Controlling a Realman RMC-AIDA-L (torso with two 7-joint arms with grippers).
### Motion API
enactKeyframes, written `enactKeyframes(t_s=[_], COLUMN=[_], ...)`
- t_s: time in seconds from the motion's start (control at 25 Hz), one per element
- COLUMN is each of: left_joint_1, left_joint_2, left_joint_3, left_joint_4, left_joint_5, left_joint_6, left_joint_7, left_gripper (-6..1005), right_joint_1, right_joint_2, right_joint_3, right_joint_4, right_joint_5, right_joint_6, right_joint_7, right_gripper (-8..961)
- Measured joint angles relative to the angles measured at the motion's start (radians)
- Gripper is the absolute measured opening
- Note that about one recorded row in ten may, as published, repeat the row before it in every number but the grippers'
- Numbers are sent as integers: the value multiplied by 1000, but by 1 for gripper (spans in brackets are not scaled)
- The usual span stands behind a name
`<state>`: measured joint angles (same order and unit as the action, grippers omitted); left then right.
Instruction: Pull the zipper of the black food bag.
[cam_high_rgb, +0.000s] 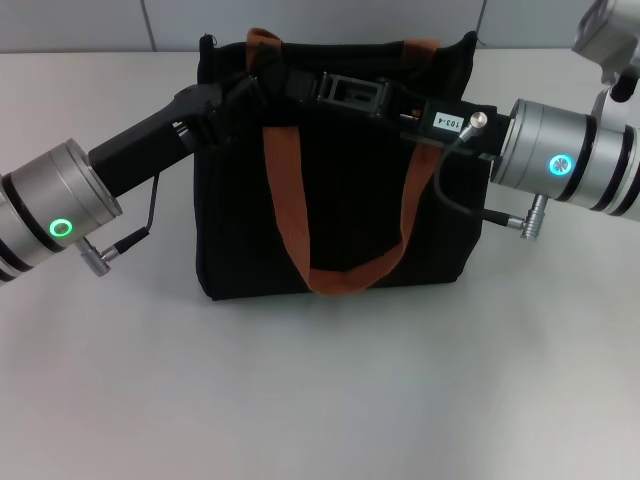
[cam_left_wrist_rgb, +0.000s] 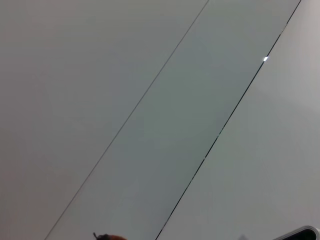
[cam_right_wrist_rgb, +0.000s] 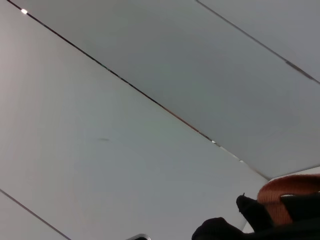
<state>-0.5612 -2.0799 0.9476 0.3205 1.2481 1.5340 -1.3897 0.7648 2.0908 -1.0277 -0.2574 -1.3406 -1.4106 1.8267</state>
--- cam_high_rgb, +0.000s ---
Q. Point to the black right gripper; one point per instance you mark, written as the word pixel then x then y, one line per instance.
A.
pixel 445 121

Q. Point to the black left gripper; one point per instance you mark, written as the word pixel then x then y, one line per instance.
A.
pixel 140 145

